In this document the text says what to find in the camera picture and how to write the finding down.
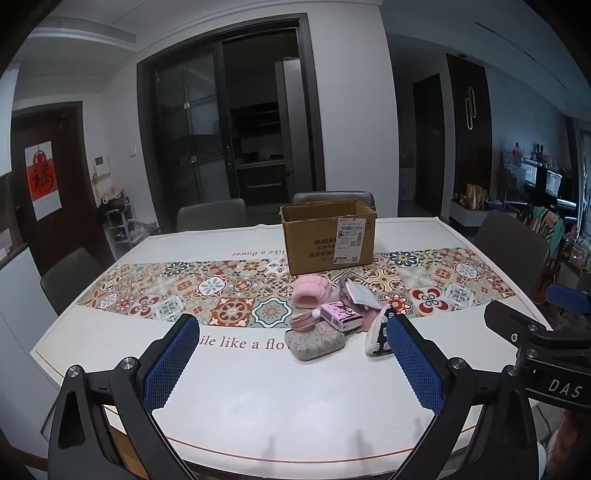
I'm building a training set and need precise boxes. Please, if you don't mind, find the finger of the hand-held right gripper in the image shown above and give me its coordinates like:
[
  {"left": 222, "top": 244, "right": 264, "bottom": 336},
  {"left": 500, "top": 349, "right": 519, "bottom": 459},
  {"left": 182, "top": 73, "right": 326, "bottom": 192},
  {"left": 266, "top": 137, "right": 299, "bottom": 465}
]
[
  {"left": 546, "top": 283, "right": 591, "bottom": 318},
  {"left": 483, "top": 301, "right": 552, "bottom": 343}
]

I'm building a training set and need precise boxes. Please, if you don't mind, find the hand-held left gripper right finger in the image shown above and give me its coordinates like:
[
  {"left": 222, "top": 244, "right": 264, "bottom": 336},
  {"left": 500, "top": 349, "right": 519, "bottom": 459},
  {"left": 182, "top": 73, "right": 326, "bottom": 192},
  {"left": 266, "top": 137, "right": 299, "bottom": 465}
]
[{"left": 385, "top": 314, "right": 543, "bottom": 480}]

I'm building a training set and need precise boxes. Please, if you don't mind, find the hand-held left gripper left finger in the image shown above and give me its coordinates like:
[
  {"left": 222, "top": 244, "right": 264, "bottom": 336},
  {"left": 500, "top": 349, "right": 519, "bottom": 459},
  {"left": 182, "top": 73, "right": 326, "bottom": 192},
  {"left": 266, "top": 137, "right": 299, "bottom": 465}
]
[{"left": 47, "top": 313, "right": 201, "bottom": 480}]

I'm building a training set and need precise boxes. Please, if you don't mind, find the black white patterned sock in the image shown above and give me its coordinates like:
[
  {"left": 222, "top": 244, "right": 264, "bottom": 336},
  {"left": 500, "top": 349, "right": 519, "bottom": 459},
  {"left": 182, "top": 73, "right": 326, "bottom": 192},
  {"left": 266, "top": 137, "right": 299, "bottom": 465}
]
[{"left": 366, "top": 307, "right": 402, "bottom": 357}]

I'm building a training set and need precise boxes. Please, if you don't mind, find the white cloth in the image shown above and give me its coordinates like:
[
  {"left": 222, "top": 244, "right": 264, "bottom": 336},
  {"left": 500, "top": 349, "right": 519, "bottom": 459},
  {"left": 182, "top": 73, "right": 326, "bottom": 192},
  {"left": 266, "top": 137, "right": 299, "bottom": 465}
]
[{"left": 345, "top": 280, "right": 384, "bottom": 310}]

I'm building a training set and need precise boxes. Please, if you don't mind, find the pink tissue pack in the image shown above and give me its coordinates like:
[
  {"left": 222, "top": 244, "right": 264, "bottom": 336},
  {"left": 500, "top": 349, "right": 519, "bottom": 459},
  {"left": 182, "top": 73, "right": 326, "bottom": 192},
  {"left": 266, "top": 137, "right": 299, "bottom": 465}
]
[{"left": 320, "top": 301, "right": 362, "bottom": 332}]

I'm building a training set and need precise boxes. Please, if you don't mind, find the grey fabric pouch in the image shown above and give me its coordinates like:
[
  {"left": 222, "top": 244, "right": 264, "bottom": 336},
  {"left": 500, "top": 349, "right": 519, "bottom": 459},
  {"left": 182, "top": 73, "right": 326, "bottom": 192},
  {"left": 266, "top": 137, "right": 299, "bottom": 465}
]
[{"left": 285, "top": 320, "right": 346, "bottom": 363}]

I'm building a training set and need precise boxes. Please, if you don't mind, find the pink round pad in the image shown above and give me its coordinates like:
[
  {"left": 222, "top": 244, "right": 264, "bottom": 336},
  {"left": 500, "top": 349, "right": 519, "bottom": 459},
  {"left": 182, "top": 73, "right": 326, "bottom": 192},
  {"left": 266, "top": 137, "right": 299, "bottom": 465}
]
[{"left": 290, "top": 311, "right": 321, "bottom": 331}]

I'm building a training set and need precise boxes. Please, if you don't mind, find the pink fluffy slipper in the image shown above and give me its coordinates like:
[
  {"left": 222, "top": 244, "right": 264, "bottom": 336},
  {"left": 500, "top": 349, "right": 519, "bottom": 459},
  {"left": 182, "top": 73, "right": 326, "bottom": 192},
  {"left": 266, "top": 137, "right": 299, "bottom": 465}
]
[{"left": 294, "top": 273, "right": 334, "bottom": 310}]

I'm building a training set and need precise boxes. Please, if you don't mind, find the brown cardboard box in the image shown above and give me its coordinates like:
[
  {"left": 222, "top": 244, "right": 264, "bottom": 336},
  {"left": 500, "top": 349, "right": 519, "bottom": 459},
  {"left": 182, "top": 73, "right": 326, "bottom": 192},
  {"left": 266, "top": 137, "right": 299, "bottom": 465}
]
[{"left": 280, "top": 198, "right": 378, "bottom": 276}]

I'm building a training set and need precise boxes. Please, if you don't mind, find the grey dining chair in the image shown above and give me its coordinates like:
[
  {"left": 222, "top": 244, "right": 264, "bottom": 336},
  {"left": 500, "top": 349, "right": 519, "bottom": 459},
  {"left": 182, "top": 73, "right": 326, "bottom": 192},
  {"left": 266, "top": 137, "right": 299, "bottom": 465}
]
[
  {"left": 176, "top": 198, "right": 247, "bottom": 234},
  {"left": 292, "top": 191, "right": 377, "bottom": 217},
  {"left": 40, "top": 248, "right": 105, "bottom": 317},
  {"left": 473, "top": 210, "right": 550, "bottom": 296}
]

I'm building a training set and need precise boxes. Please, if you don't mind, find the striped cloth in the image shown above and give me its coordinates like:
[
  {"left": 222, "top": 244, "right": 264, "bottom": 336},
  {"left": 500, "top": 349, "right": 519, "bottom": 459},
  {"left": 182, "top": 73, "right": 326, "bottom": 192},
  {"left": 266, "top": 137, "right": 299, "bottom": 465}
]
[{"left": 531, "top": 208, "right": 565, "bottom": 247}]

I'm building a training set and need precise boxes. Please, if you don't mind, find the white low cabinet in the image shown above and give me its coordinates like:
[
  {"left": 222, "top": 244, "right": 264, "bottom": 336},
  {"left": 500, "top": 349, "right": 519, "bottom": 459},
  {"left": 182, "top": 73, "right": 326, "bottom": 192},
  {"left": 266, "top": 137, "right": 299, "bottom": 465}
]
[{"left": 450, "top": 198, "right": 518, "bottom": 228}]

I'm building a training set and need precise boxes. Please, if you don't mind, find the computer monitor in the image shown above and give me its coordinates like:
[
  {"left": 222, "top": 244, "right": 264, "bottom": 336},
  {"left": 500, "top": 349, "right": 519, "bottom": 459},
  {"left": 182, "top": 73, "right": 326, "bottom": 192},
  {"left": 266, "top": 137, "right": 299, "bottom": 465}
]
[{"left": 522, "top": 159, "right": 578, "bottom": 204}]

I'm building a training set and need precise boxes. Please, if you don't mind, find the cluttered storage cart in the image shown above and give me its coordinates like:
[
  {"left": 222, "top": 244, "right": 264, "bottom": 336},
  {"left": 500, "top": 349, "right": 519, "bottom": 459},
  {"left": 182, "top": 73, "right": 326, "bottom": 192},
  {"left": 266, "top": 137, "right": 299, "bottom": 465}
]
[{"left": 95, "top": 185, "right": 160, "bottom": 245}]

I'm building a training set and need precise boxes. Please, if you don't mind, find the brown wooden door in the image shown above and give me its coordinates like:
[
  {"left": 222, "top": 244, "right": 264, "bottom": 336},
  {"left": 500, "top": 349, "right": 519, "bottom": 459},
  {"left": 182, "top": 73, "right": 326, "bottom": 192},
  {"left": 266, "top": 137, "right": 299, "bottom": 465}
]
[{"left": 10, "top": 102, "right": 100, "bottom": 278}]

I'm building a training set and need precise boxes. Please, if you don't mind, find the red and white door poster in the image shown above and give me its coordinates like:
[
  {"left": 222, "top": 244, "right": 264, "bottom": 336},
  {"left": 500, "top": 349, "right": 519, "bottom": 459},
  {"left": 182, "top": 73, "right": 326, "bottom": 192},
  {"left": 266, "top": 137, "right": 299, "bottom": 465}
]
[{"left": 24, "top": 143, "right": 62, "bottom": 220}]

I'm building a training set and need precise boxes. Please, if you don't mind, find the dark sliding glass door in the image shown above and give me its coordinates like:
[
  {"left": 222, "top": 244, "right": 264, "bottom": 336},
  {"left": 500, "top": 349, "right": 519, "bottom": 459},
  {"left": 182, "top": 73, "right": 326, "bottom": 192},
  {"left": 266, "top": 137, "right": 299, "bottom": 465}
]
[{"left": 137, "top": 13, "right": 326, "bottom": 236}]

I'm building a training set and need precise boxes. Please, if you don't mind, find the grey refrigerator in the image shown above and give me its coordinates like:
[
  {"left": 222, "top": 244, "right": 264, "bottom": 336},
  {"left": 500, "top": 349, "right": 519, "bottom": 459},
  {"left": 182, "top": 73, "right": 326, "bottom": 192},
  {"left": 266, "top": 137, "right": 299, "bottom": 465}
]
[{"left": 274, "top": 58, "right": 308, "bottom": 206}]

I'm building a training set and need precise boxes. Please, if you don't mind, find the dark slatted wall panel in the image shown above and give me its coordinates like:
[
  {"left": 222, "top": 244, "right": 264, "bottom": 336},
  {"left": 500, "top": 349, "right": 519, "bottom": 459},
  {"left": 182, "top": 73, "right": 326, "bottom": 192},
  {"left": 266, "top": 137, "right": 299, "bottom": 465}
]
[{"left": 445, "top": 53, "right": 492, "bottom": 217}]

